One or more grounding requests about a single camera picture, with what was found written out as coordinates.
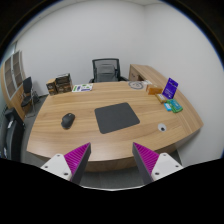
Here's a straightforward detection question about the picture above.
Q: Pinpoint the desk cable grommet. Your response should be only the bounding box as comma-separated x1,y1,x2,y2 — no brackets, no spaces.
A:
158,123,166,132

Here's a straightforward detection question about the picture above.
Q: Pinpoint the black mesh office chair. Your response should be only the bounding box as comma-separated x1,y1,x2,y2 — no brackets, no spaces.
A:
90,58,127,83

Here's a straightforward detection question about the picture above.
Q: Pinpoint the orange box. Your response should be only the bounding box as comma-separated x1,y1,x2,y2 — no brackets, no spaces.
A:
146,84,163,95

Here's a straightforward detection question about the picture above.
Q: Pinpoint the black chair at left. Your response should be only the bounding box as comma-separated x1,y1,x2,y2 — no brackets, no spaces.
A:
0,108,25,162

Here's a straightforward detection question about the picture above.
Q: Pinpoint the round white disc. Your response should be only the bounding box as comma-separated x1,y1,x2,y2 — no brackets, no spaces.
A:
128,81,143,90

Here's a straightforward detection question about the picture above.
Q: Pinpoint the dark brown box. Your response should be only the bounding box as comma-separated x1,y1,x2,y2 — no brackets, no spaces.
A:
55,73,72,93

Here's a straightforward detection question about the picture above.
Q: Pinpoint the wooden office desk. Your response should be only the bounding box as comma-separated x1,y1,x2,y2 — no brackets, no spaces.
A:
27,82,203,172

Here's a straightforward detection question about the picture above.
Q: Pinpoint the wooden side cabinet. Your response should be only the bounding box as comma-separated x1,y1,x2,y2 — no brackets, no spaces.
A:
129,64,167,87

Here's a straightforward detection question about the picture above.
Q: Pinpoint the blue packet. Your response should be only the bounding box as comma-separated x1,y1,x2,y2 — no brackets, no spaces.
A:
164,103,172,111

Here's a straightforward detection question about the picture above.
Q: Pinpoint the wooden bookshelf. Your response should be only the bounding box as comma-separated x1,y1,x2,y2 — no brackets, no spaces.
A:
0,51,30,120

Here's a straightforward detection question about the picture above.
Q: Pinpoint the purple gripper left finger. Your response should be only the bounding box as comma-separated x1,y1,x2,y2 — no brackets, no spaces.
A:
42,143,91,185

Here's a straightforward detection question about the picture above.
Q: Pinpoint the black visitor chair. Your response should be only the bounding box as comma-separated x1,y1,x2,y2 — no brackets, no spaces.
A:
21,77,39,109

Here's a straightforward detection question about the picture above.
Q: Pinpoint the dark grey mouse pad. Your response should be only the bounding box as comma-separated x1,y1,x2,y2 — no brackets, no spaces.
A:
95,102,140,134

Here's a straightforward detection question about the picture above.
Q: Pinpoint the purple standing sign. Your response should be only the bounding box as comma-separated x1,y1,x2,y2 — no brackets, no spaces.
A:
162,78,178,99

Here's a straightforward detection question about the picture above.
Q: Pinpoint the black computer mouse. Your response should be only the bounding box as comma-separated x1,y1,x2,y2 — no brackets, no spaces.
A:
61,113,75,129

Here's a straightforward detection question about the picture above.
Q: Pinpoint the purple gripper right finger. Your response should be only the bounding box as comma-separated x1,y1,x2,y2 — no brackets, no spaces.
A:
132,143,182,185

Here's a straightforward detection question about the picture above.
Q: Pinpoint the small brown box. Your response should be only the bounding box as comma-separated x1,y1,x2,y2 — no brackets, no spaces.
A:
46,79,57,95

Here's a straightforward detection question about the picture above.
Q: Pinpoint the white green leaflet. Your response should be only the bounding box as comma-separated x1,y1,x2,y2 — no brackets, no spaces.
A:
72,84,93,92

